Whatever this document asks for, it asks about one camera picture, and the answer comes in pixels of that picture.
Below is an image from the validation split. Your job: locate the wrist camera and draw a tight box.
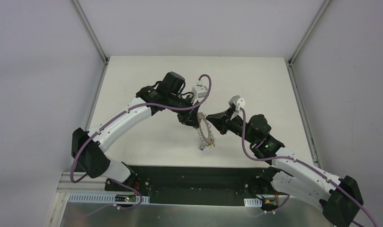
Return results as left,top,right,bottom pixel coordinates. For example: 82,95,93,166
229,95,246,111
191,80,208,104

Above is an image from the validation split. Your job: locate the right white cable duct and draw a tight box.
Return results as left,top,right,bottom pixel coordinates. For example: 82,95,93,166
244,198,262,208

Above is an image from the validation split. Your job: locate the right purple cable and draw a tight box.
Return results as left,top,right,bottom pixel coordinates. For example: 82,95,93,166
240,108,378,227

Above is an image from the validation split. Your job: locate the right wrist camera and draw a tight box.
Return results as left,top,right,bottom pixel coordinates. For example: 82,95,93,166
229,95,246,111

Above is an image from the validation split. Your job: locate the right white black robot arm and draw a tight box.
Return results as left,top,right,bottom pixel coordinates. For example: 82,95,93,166
206,108,364,227

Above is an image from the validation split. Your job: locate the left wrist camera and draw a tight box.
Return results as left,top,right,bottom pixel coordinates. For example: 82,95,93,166
191,80,208,104

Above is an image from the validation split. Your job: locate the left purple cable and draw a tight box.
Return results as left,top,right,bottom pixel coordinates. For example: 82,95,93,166
69,74,212,217

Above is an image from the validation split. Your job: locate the left white cable duct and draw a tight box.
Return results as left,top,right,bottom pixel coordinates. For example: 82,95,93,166
68,192,140,204

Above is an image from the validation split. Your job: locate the white cable duct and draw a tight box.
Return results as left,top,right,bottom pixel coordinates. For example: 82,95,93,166
244,198,262,208
68,192,140,204

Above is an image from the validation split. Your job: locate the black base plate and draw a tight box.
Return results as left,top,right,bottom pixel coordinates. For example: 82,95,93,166
104,165,292,207

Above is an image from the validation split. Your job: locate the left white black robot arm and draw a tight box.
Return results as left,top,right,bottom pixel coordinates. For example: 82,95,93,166
70,71,211,191

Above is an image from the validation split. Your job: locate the purple cable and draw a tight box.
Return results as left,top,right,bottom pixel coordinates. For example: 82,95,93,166
69,74,212,217
240,108,378,227

